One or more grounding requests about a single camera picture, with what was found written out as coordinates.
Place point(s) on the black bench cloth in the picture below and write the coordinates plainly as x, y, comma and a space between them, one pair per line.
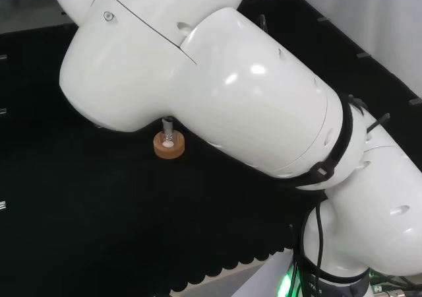
99, 211

